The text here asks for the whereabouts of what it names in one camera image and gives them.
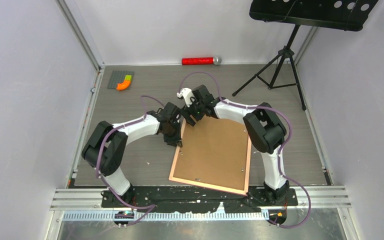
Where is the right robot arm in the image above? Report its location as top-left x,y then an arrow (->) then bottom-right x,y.
176,85 -> 290,205

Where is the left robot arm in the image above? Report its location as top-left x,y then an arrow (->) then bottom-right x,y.
81,102 -> 182,207

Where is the red glitter microphone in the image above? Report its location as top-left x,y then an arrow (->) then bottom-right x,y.
181,56 -> 222,66

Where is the green toy brick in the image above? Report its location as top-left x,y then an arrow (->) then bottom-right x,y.
124,74 -> 133,82

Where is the orange curved toy block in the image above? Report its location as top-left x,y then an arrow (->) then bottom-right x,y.
115,79 -> 132,91

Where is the grey building baseplate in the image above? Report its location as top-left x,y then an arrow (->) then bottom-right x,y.
107,70 -> 135,90

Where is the black music stand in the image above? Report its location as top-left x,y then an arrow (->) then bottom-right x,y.
232,0 -> 378,111

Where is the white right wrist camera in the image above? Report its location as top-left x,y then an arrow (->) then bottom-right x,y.
176,87 -> 196,107

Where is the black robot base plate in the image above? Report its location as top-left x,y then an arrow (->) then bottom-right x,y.
100,185 -> 299,215

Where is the aluminium rail frame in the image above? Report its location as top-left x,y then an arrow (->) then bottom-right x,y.
50,185 -> 352,222

